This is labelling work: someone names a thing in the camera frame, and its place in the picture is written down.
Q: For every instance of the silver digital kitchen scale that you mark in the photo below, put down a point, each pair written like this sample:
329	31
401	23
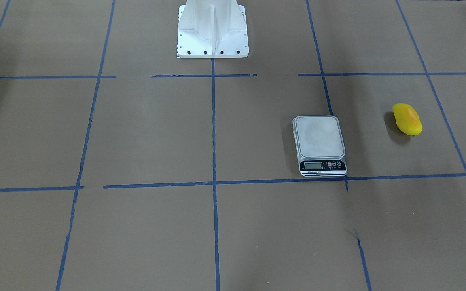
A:
319	146

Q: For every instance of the yellow mango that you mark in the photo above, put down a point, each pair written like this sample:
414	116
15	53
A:
407	119

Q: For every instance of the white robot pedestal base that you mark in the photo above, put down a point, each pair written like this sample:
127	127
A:
212	29

